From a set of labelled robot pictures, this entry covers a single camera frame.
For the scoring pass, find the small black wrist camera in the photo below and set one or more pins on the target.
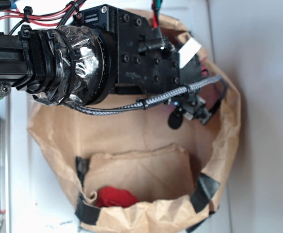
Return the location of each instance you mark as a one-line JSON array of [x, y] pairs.
[[189, 106]]

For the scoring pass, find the aluminium frame rail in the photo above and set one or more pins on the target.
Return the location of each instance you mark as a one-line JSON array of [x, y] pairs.
[[5, 205]]

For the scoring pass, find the red cloth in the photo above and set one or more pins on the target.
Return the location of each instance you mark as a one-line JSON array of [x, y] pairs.
[[113, 197]]

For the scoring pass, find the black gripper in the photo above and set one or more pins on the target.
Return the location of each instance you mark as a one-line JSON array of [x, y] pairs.
[[135, 58]]

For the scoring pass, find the brown paper bag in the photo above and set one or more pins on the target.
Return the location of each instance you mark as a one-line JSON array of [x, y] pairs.
[[178, 176]]

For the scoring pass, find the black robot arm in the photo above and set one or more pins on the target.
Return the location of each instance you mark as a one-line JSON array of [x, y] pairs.
[[55, 66]]

